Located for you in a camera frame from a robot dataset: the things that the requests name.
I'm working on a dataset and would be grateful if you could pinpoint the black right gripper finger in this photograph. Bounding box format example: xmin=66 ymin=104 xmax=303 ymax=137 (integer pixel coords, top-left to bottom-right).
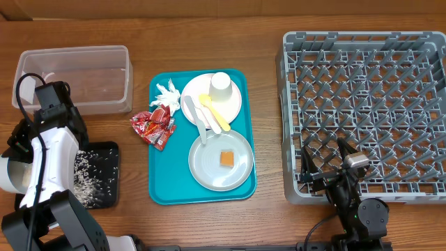
xmin=337 ymin=138 xmax=358 ymax=160
xmin=300 ymin=147 xmax=323 ymax=191

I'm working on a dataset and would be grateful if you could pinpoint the orange food cube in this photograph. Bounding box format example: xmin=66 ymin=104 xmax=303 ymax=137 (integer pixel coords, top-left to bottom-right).
xmin=220 ymin=151 xmax=234 ymax=167

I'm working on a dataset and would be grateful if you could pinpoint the grey round plate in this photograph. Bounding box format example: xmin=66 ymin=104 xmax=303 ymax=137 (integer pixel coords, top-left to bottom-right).
xmin=188 ymin=130 xmax=254 ymax=192

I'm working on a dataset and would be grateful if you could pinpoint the red snack wrapper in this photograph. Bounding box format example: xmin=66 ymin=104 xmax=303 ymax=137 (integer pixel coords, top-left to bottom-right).
xmin=130 ymin=105 xmax=176 ymax=151

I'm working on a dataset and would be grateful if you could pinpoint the white napkin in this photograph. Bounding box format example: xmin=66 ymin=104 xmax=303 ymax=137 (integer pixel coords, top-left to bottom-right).
xmin=149 ymin=78 xmax=180 ymax=116

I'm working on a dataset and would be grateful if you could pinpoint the grey small bowl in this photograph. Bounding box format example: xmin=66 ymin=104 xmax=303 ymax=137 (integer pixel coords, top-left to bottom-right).
xmin=1 ymin=155 xmax=32 ymax=195

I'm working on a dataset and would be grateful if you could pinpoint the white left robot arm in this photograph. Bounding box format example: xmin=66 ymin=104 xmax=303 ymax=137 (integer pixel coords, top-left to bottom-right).
xmin=1 ymin=82 xmax=145 ymax=250

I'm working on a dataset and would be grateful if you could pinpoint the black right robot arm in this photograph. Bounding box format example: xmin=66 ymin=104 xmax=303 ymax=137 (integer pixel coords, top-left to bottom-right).
xmin=312 ymin=138 xmax=392 ymax=250

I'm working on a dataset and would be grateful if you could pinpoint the grey dishwasher rack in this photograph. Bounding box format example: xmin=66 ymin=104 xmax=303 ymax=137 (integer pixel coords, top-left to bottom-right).
xmin=276 ymin=31 xmax=445 ymax=204

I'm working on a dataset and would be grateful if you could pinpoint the clear plastic bin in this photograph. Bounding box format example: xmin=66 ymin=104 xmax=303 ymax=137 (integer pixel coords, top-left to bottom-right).
xmin=13 ymin=45 xmax=133 ymax=116

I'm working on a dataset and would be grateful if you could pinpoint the black rice tray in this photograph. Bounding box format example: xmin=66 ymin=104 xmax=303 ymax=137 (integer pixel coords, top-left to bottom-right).
xmin=73 ymin=142 xmax=120 ymax=209

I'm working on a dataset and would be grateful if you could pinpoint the white paper cup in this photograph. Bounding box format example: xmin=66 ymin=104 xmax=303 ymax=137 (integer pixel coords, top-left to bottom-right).
xmin=208 ymin=72 xmax=232 ymax=102

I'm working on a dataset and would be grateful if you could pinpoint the yellow plastic spoon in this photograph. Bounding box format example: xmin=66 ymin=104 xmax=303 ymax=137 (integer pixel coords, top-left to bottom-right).
xmin=199 ymin=94 xmax=231 ymax=132

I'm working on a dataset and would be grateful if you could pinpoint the grey plastic knife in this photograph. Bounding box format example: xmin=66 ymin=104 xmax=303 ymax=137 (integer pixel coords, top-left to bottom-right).
xmin=184 ymin=96 xmax=207 ymax=144

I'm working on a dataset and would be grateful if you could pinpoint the teal plastic tray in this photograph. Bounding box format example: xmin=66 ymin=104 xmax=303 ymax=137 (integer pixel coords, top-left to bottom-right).
xmin=148 ymin=69 xmax=257 ymax=205

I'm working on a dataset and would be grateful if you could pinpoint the white round plate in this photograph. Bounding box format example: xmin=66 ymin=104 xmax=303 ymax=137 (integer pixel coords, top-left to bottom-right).
xmin=180 ymin=73 xmax=243 ymax=129

